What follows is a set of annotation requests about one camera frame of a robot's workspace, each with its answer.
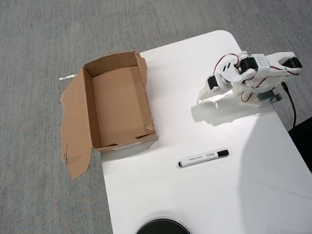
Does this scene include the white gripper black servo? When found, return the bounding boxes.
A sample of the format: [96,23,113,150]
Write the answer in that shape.
[197,73,233,100]

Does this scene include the white marker pen black cap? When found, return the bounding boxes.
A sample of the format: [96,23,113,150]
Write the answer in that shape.
[177,149,230,169]

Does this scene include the open brown cardboard box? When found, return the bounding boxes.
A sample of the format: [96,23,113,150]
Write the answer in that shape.
[58,50,159,180]

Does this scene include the grey table clamp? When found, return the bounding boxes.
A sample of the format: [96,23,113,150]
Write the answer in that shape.
[258,90,283,104]

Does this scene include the black round disc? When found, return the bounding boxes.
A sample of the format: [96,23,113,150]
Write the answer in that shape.
[134,211,193,234]

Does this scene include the black power cable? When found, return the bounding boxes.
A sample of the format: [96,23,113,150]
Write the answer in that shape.
[281,82,297,128]

